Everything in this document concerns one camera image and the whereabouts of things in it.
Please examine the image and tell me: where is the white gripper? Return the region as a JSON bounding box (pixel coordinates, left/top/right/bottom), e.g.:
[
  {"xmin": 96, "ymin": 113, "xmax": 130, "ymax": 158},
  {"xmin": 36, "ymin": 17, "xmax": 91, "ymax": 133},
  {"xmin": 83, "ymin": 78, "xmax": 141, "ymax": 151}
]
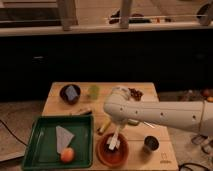
[{"xmin": 107, "ymin": 124, "xmax": 125, "ymax": 142}]

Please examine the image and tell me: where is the white dish brush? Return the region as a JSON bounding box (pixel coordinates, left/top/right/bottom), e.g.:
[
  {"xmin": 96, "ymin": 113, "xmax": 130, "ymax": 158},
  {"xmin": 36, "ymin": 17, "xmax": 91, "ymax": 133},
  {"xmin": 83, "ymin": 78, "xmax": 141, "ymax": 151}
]
[{"xmin": 107, "ymin": 140, "xmax": 120, "ymax": 151}]

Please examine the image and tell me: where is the red bowl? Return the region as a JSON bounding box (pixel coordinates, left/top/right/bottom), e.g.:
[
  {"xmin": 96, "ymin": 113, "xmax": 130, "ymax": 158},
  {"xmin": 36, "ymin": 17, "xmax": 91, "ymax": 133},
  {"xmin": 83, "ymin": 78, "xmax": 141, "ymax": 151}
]
[{"xmin": 96, "ymin": 133, "xmax": 129, "ymax": 168}]

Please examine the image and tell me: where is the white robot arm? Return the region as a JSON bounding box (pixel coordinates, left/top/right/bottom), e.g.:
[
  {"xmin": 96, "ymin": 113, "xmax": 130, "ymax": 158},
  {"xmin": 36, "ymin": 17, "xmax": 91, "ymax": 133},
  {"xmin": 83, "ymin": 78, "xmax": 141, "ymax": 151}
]
[{"xmin": 103, "ymin": 86, "xmax": 213, "ymax": 136}]

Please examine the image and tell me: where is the dark brown bowl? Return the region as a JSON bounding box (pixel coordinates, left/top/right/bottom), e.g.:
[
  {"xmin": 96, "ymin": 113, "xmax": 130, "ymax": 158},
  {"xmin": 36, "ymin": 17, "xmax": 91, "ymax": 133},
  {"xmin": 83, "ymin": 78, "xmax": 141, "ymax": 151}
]
[{"xmin": 60, "ymin": 84, "xmax": 81, "ymax": 105}]

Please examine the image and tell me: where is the yellow banana toy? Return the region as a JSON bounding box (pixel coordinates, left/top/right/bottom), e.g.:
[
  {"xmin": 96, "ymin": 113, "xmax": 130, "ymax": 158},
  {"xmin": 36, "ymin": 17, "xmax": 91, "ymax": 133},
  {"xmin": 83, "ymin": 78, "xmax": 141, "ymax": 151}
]
[{"xmin": 97, "ymin": 120, "xmax": 111, "ymax": 135}]

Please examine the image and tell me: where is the green cucumber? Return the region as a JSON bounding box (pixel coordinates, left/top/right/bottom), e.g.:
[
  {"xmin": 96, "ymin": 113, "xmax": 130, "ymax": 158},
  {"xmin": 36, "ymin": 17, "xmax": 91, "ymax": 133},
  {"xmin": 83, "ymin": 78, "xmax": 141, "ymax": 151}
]
[{"xmin": 128, "ymin": 119, "xmax": 140, "ymax": 126}]

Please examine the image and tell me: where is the dark metal cup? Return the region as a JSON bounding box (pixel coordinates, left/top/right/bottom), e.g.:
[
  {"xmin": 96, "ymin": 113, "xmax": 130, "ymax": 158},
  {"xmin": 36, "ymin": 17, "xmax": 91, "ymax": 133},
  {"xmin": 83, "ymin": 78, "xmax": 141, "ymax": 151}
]
[{"xmin": 144, "ymin": 136, "xmax": 159, "ymax": 153}]

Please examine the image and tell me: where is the small wooden block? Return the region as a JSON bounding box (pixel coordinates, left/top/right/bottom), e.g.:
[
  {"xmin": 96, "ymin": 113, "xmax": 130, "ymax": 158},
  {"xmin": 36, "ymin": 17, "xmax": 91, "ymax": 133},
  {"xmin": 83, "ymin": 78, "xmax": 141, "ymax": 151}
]
[{"xmin": 75, "ymin": 108, "xmax": 92, "ymax": 115}]

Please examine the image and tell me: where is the orange peach fruit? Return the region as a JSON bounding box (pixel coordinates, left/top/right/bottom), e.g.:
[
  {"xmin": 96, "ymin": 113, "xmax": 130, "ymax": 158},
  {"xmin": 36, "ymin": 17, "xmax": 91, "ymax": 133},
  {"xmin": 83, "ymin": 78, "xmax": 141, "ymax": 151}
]
[{"xmin": 60, "ymin": 147, "xmax": 75, "ymax": 163}]

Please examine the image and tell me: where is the grey folded cloth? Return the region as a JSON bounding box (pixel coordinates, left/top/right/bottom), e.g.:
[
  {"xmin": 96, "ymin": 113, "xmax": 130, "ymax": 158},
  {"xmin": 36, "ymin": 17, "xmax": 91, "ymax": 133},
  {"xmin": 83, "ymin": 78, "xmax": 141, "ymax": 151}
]
[{"xmin": 56, "ymin": 126, "xmax": 74, "ymax": 154}]

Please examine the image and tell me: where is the brown grapes bunch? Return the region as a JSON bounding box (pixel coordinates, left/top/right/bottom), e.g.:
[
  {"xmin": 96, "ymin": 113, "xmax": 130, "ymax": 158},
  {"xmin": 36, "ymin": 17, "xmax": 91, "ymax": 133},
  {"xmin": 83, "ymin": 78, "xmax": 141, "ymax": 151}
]
[{"xmin": 130, "ymin": 88, "xmax": 143, "ymax": 101}]

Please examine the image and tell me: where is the green translucent cup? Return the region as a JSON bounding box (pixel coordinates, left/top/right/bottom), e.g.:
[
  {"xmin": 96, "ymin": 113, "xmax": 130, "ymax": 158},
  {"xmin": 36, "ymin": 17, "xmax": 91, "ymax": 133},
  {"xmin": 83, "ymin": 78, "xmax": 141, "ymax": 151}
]
[{"xmin": 88, "ymin": 85, "xmax": 99, "ymax": 100}]

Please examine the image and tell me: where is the blue sponge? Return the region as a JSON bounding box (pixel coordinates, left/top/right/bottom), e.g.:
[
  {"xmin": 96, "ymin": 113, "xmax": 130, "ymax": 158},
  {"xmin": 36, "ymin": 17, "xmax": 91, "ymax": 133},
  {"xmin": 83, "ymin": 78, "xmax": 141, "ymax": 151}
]
[{"xmin": 65, "ymin": 86, "xmax": 78, "ymax": 101}]

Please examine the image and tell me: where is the green plastic tray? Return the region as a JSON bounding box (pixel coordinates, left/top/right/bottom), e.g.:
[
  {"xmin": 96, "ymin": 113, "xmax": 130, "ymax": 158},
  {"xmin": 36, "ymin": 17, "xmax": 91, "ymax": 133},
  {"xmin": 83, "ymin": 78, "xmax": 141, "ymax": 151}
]
[{"xmin": 22, "ymin": 115, "xmax": 93, "ymax": 171}]

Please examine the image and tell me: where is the black cable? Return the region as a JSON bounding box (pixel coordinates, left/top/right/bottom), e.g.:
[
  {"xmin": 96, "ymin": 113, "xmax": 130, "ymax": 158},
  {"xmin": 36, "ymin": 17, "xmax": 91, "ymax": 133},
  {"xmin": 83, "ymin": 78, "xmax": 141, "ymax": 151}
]
[{"xmin": 0, "ymin": 119, "xmax": 28, "ymax": 148}]

